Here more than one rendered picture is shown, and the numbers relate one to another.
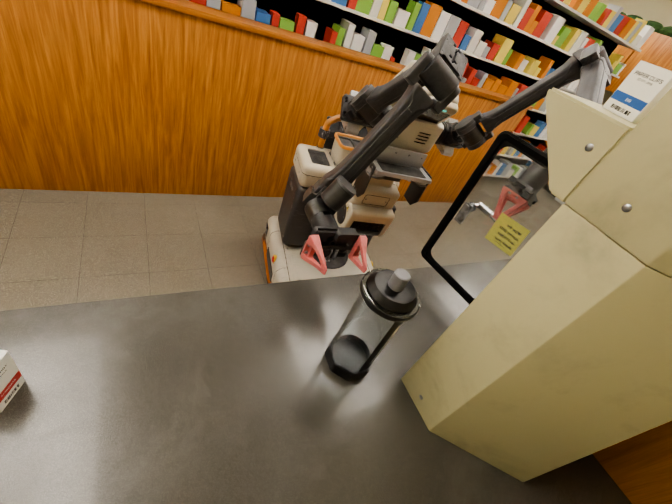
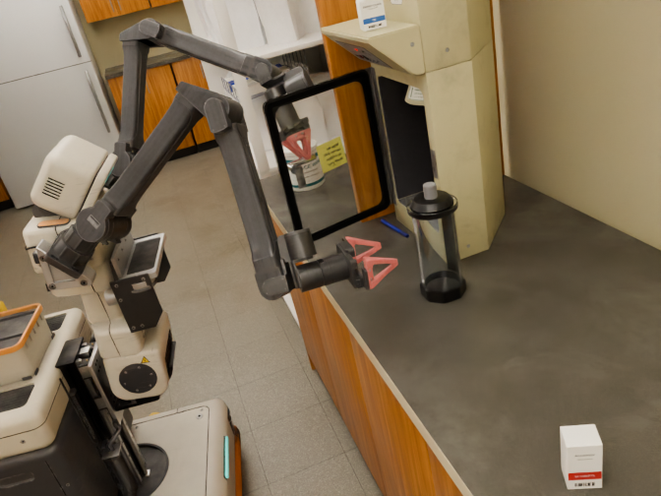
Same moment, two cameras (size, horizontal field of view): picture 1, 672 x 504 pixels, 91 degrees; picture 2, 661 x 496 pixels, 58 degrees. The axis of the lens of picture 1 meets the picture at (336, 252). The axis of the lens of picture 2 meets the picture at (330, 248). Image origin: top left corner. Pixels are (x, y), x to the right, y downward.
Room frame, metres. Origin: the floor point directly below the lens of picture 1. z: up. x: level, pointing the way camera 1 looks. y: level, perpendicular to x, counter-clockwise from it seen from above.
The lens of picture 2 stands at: (0.12, 1.01, 1.70)
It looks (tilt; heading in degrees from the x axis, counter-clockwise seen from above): 27 degrees down; 297
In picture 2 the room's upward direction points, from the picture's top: 13 degrees counter-clockwise
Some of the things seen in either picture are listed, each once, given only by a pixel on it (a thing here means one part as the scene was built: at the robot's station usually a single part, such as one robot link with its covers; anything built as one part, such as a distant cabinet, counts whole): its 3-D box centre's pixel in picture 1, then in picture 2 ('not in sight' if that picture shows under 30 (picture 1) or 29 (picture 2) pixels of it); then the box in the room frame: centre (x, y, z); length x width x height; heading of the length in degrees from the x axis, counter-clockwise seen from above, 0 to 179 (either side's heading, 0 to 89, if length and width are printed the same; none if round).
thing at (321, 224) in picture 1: (327, 231); (336, 268); (0.61, 0.04, 1.09); 0.10 x 0.07 x 0.07; 128
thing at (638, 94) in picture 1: (647, 96); (371, 13); (0.55, -0.29, 1.54); 0.05 x 0.05 x 0.06; 28
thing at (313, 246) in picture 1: (323, 255); (374, 265); (0.53, 0.02, 1.09); 0.09 x 0.07 x 0.07; 38
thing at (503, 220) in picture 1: (501, 237); (331, 158); (0.74, -0.35, 1.19); 0.30 x 0.01 x 0.40; 51
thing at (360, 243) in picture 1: (352, 254); (363, 253); (0.57, -0.03, 1.09); 0.09 x 0.07 x 0.07; 38
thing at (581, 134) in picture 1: (613, 155); (368, 48); (0.58, -0.32, 1.46); 0.32 x 0.12 x 0.10; 130
